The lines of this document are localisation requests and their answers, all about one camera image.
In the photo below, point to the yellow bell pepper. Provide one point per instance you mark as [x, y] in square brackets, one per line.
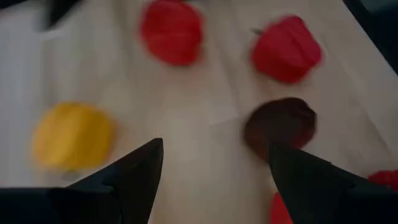
[73, 135]

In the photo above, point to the red bell pepper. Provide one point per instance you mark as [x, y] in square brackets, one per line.
[387, 180]
[286, 49]
[171, 31]

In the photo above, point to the dark maroon apple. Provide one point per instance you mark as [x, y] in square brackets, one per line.
[280, 124]

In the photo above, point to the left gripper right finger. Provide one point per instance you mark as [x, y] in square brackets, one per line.
[326, 193]

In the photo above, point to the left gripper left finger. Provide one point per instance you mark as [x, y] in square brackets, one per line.
[130, 186]

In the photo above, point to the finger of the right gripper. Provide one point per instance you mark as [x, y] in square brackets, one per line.
[60, 11]

